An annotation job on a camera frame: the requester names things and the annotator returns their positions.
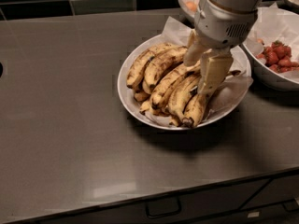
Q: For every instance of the middle spotted banana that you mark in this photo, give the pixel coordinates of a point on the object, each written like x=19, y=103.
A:
x=167, y=83

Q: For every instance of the right front spotted banana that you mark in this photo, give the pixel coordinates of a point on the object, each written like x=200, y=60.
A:
x=196, y=107

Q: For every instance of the far left spotted banana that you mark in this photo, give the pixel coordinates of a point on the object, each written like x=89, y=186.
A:
x=136, y=71

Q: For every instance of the white bowl of strawberries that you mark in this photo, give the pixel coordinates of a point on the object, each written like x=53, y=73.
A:
x=274, y=24

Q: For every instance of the dark right drawer handle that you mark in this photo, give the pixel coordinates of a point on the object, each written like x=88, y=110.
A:
x=291, y=206

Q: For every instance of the pile of red strawberries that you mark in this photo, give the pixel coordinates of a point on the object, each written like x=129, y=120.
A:
x=278, y=57

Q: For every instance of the dark drawer handle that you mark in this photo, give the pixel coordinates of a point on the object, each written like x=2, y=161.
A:
x=291, y=206
x=163, y=208

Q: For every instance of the pile of orange apricots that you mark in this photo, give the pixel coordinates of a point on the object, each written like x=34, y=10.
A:
x=191, y=6

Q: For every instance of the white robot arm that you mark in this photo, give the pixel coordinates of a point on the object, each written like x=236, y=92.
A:
x=236, y=5

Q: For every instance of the white banana bowl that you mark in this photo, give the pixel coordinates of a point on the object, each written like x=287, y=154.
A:
x=127, y=95

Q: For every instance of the small hidden bottom banana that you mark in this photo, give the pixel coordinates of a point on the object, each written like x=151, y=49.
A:
x=160, y=116

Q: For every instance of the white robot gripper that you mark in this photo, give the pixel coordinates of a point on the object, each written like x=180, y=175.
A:
x=221, y=25

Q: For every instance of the white paper liner under bananas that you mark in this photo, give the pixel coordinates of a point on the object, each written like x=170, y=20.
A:
x=174, y=31

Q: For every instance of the long spotted banana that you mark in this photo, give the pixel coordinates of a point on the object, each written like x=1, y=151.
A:
x=182, y=95

